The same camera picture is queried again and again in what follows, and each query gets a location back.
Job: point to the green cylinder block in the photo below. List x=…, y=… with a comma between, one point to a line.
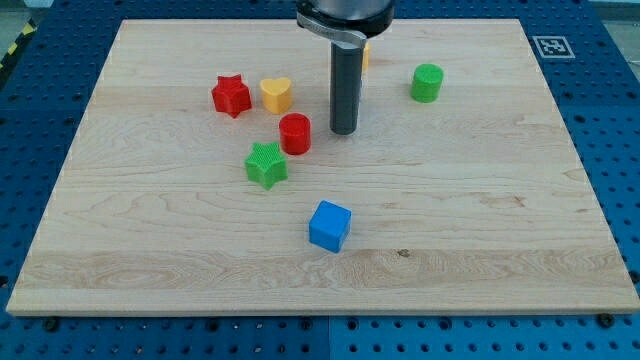
x=426, y=82

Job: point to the red star block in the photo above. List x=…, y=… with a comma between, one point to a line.
x=231, y=96

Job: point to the white fiducial marker tag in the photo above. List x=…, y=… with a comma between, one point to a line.
x=553, y=47

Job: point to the red cylinder block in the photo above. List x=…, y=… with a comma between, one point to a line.
x=295, y=133

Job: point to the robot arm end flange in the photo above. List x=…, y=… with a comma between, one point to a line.
x=346, y=23

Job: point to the yellow heart block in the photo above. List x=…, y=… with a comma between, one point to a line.
x=276, y=94

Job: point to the yellow block behind rod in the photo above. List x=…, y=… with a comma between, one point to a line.
x=365, y=57

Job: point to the green star block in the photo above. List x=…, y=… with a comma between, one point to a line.
x=266, y=165

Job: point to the blue cube block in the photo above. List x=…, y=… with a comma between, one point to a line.
x=329, y=226

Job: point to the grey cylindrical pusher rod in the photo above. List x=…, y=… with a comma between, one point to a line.
x=345, y=88

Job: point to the wooden board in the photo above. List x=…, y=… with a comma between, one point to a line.
x=203, y=180

